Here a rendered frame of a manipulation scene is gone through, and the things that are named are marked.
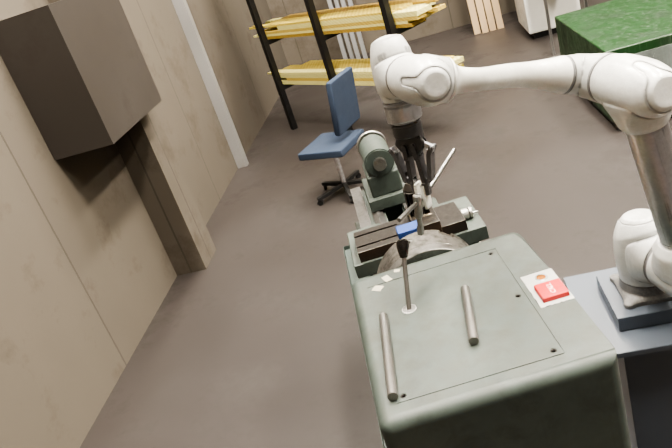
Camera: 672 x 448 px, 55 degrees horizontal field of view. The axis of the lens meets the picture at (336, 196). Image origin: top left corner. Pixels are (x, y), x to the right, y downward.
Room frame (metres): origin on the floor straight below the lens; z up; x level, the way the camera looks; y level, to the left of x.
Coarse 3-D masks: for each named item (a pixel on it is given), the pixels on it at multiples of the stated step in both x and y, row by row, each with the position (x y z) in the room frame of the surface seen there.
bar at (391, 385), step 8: (384, 312) 1.30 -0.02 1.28; (384, 320) 1.27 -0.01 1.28; (384, 328) 1.24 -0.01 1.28; (384, 336) 1.21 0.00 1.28; (384, 344) 1.18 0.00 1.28; (384, 352) 1.16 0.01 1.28; (392, 352) 1.16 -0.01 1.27; (384, 360) 1.13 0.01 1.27; (392, 360) 1.13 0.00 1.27; (384, 368) 1.11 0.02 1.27; (392, 368) 1.10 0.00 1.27; (392, 376) 1.07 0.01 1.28; (392, 384) 1.05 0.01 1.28; (392, 392) 1.03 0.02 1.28; (392, 400) 1.03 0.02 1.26
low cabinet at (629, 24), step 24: (624, 0) 5.69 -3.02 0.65; (648, 0) 5.44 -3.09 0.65; (576, 24) 5.44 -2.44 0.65; (600, 24) 5.21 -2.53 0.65; (624, 24) 4.99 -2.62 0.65; (648, 24) 4.78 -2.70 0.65; (576, 48) 5.30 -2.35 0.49; (600, 48) 4.60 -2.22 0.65; (624, 48) 4.46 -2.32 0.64; (648, 48) 4.43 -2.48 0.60
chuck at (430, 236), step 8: (416, 232) 1.70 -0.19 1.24; (424, 232) 1.69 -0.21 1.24; (432, 232) 1.68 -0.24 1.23; (416, 240) 1.66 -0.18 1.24; (424, 240) 1.64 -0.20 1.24; (432, 240) 1.63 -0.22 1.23; (440, 240) 1.63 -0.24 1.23; (448, 240) 1.64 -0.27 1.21; (456, 240) 1.66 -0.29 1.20; (392, 248) 1.69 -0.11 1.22; (384, 256) 1.70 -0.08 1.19; (392, 256) 1.66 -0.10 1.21; (384, 264) 1.67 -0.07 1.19; (392, 264) 1.62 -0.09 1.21
